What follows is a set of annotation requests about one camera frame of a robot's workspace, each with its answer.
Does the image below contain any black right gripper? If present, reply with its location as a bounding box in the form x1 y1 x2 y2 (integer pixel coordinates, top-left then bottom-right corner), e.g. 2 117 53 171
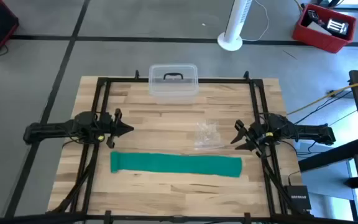
231 119 273 156

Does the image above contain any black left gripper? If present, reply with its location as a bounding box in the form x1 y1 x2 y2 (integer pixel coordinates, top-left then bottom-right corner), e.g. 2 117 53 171
95 108 135 149

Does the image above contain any clear plastic zip bag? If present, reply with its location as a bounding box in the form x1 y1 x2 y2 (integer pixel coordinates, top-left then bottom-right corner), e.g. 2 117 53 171
193 119 226 151

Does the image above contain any green elastic bandage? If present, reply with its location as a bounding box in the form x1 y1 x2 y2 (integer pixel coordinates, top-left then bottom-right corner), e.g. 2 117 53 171
109 151 244 179

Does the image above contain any red plastic bin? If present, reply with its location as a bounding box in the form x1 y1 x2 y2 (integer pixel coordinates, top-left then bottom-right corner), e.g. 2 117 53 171
291 2 358 54

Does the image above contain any small black device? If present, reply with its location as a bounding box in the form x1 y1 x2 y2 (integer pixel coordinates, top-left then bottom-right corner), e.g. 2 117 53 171
306 9 321 22

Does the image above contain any black device with white stripes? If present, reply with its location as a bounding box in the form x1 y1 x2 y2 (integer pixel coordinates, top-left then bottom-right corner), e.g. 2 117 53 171
325 17 350 36

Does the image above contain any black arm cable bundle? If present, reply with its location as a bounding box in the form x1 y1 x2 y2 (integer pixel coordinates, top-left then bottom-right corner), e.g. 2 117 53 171
46 142 101 216
259 148 295 215

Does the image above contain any black aluminium table frame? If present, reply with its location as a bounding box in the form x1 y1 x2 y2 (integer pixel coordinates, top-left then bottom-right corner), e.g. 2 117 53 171
0 70 358 224

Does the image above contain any black Netgear network switch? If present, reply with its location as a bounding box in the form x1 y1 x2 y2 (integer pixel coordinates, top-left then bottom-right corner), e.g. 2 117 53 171
283 184 313 213

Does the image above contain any white fan power cable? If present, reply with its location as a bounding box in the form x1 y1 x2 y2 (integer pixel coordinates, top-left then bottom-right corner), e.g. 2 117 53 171
242 0 271 43

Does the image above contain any yellow cable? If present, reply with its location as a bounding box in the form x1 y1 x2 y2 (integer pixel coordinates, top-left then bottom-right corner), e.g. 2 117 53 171
287 77 358 116

